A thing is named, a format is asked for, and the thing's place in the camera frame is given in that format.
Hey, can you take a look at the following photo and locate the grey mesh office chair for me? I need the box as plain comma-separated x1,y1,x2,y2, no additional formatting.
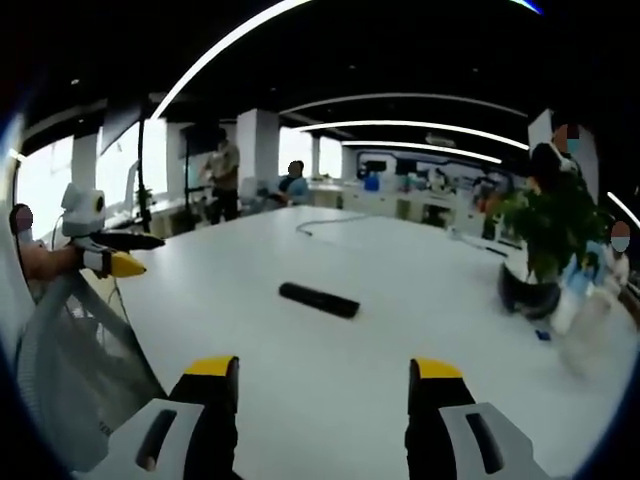
14,269,169,474

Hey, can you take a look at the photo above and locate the grey cable on table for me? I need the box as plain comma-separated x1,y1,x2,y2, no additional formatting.
294,214,369,240

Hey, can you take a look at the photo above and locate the clear plastic bag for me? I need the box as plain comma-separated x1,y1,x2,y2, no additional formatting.
552,287,631,381

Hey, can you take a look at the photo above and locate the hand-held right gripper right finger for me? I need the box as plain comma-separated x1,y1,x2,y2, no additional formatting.
405,356,551,480

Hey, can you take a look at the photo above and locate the black plant pot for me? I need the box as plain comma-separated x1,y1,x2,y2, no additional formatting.
498,262,564,321

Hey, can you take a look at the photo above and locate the black remote control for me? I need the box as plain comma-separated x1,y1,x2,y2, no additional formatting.
278,282,362,320

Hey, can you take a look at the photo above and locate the green potted plant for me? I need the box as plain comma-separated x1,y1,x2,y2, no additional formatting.
492,179,614,284

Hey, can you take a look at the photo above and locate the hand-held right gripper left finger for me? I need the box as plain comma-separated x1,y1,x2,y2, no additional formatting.
82,355,240,480

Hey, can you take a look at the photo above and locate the black stand pole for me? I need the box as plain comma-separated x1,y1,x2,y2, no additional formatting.
135,102,154,234

